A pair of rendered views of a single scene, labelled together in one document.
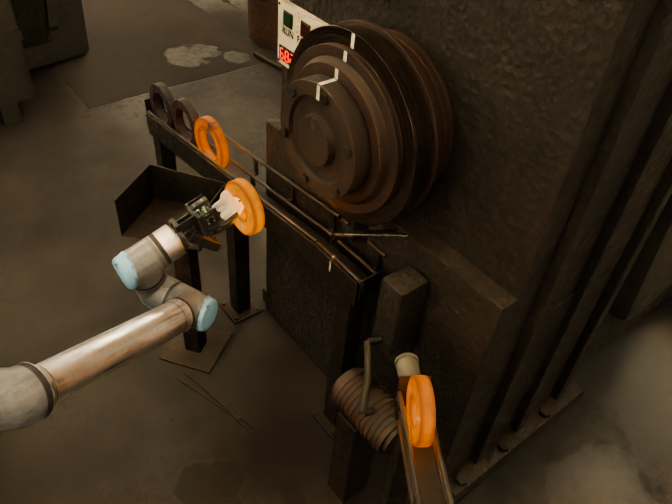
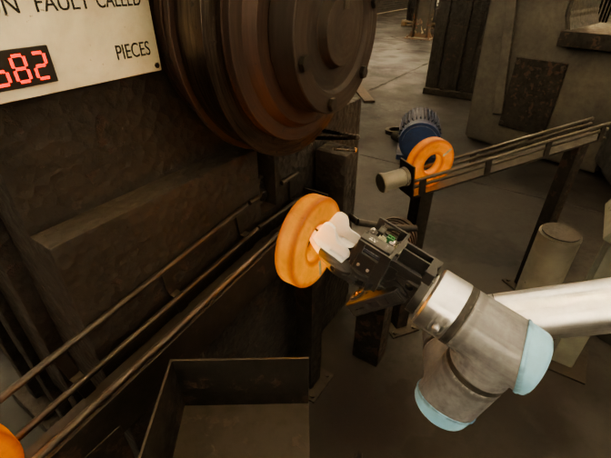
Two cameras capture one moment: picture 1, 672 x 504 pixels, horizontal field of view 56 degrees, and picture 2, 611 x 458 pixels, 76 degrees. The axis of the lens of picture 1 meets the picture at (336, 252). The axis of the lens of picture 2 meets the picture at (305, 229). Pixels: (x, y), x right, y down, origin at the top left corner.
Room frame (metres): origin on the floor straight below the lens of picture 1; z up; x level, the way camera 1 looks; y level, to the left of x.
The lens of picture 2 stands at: (1.46, 0.77, 1.19)
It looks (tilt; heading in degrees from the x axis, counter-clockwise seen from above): 33 degrees down; 256
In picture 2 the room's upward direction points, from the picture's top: straight up
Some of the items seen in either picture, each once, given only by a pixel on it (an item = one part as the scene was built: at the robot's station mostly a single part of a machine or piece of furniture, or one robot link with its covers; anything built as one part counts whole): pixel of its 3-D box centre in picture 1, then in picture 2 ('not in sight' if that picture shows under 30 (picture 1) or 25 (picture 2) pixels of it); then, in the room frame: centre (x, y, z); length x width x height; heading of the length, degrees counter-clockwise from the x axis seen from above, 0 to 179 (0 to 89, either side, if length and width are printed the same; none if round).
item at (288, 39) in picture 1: (307, 48); (63, 13); (1.62, 0.13, 1.15); 0.26 x 0.02 x 0.18; 42
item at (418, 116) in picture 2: not in sight; (419, 133); (-0.10, -1.83, 0.17); 0.57 x 0.31 x 0.34; 62
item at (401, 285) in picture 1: (400, 310); (334, 186); (1.13, -0.18, 0.68); 0.11 x 0.08 x 0.24; 132
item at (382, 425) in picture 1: (364, 450); (380, 294); (0.96, -0.14, 0.27); 0.22 x 0.13 x 0.53; 42
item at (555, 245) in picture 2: not in sight; (534, 293); (0.44, -0.02, 0.26); 0.12 x 0.12 x 0.52
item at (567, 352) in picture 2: not in sight; (595, 293); (0.30, 0.08, 0.31); 0.24 x 0.16 x 0.62; 42
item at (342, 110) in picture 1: (321, 138); (331, 28); (1.23, 0.06, 1.11); 0.28 x 0.06 x 0.28; 42
